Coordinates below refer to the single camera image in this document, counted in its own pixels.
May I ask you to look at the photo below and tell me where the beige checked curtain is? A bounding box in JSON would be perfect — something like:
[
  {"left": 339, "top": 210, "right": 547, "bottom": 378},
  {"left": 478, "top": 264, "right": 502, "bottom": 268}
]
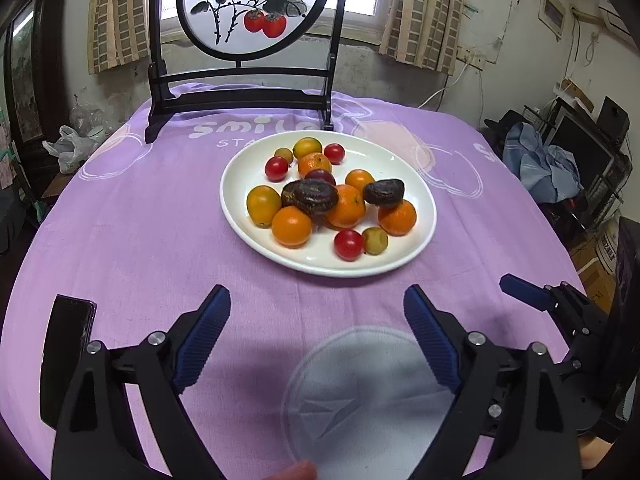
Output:
[
  {"left": 378, "top": 0, "right": 466, "bottom": 75},
  {"left": 89, "top": 0, "right": 151, "bottom": 75}
]

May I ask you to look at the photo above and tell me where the black hat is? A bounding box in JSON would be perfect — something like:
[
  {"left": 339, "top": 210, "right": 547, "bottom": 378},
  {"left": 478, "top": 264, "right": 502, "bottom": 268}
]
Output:
[{"left": 484, "top": 109, "right": 526, "bottom": 136}]

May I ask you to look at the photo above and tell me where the wall socket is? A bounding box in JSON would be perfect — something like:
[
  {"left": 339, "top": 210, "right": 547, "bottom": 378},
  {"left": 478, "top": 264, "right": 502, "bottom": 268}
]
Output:
[{"left": 457, "top": 46, "right": 488, "bottom": 68}]

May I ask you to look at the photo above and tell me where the white oval plate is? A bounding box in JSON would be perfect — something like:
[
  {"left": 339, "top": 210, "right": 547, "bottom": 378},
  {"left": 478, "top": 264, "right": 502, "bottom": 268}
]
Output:
[{"left": 220, "top": 131, "right": 437, "bottom": 278}]

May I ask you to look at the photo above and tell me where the black speaker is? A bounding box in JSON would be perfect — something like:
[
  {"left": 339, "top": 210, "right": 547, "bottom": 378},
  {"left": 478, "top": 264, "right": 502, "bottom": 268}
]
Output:
[{"left": 597, "top": 96, "right": 631, "bottom": 141}]

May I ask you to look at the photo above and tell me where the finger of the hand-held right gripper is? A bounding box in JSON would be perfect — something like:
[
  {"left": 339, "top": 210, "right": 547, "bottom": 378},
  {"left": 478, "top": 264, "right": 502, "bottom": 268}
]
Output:
[
  {"left": 565, "top": 345, "right": 621, "bottom": 438},
  {"left": 500, "top": 274, "right": 608, "bottom": 346}
]

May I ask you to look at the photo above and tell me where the purple tablecloth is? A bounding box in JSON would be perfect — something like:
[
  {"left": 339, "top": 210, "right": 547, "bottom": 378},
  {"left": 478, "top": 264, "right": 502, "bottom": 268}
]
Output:
[{"left": 0, "top": 82, "right": 618, "bottom": 480}]

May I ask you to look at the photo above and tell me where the blue cloth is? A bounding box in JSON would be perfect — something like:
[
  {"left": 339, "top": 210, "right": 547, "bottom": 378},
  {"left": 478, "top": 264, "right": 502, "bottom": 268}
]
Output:
[{"left": 502, "top": 121, "right": 583, "bottom": 204}]

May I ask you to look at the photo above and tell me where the person's left hand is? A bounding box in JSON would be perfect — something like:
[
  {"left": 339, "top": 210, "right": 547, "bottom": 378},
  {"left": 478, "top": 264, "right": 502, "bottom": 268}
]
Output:
[{"left": 265, "top": 460, "right": 318, "bottom": 480}]

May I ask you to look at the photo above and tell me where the computer monitor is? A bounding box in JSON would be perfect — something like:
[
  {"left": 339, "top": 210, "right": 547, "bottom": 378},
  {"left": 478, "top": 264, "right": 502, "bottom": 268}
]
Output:
[{"left": 542, "top": 110, "right": 616, "bottom": 196}]

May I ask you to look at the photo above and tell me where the person's right hand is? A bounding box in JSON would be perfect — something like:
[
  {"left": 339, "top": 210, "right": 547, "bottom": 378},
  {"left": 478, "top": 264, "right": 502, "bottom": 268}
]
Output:
[{"left": 579, "top": 435, "right": 616, "bottom": 468}]

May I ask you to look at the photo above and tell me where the orange kumquat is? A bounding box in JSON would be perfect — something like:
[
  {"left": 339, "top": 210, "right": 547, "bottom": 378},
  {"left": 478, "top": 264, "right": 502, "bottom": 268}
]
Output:
[
  {"left": 271, "top": 205, "right": 314, "bottom": 248},
  {"left": 246, "top": 185, "right": 282, "bottom": 228},
  {"left": 344, "top": 169, "right": 376, "bottom": 195}
]

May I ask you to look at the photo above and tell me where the white cable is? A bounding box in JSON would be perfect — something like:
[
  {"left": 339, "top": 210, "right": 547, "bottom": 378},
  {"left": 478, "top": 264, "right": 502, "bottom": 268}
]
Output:
[{"left": 417, "top": 62, "right": 473, "bottom": 106}]

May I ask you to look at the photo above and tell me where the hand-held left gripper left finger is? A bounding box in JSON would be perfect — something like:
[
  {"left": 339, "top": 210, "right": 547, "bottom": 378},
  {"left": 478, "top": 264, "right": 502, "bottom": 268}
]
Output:
[{"left": 50, "top": 284, "right": 232, "bottom": 480}]

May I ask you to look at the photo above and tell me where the wall fuse box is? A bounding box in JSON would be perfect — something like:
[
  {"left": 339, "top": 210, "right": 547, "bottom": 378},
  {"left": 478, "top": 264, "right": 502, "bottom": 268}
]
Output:
[{"left": 539, "top": 0, "right": 566, "bottom": 41}]

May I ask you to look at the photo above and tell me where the white plastic bag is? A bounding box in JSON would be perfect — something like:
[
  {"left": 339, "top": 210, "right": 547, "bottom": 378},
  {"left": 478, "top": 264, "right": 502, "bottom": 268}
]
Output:
[{"left": 42, "top": 125, "right": 108, "bottom": 175}]

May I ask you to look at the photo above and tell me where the black smartphone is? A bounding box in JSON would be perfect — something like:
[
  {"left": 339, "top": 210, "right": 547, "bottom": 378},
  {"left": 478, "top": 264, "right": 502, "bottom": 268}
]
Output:
[{"left": 39, "top": 294, "right": 97, "bottom": 430}]

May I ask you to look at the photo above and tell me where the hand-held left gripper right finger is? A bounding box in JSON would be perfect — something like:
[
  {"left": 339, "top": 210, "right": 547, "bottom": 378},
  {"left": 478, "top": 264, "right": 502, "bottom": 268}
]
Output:
[{"left": 403, "top": 284, "right": 593, "bottom": 480}]

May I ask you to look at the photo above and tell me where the yellow-green kumquat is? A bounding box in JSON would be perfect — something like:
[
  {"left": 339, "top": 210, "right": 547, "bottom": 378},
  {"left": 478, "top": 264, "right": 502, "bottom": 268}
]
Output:
[{"left": 292, "top": 138, "right": 323, "bottom": 160}]

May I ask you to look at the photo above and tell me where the dark wooden cabinet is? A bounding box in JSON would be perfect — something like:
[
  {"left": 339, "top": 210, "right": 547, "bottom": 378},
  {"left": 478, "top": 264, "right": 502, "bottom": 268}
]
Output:
[{"left": 2, "top": 0, "right": 71, "bottom": 146}]

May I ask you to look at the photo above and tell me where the orange mandarin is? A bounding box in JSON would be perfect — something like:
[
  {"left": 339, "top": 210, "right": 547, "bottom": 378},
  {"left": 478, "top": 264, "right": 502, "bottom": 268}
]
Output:
[
  {"left": 297, "top": 152, "right": 333, "bottom": 178},
  {"left": 377, "top": 199, "right": 418, "bottom": 237},
  {"left": 324, "top": 184, "right": 367, "bottom": 229}
]

